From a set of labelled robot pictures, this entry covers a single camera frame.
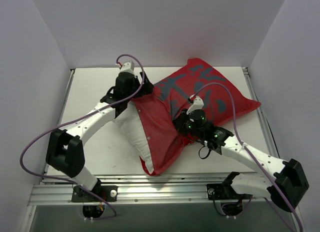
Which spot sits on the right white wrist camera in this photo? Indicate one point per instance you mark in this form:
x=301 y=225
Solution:
x=196 y=103

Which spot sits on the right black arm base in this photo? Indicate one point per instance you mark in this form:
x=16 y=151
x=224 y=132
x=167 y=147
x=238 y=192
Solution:
x=216 y=191

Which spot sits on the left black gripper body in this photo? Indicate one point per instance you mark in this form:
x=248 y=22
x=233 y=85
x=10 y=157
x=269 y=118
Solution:
x=141 y=84

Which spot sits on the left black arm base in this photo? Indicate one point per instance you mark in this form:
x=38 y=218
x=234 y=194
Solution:
x=108 y=192

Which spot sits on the red printed pillowcase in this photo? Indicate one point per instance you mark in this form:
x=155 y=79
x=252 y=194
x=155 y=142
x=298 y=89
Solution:
x=195 y=92

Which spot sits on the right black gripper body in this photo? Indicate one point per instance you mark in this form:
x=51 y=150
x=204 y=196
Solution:
x=180 y=121

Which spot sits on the white pillow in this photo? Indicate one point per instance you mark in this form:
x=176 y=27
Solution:
x=130 y=124

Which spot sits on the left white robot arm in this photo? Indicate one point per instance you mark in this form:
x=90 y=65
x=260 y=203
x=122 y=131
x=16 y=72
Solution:
x=65 y=151

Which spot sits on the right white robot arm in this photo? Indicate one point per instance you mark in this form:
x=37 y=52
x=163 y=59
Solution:
x=283 y=182

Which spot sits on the aluminium mounting rail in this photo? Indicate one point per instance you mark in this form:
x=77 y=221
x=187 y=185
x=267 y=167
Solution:
x=133 y=189

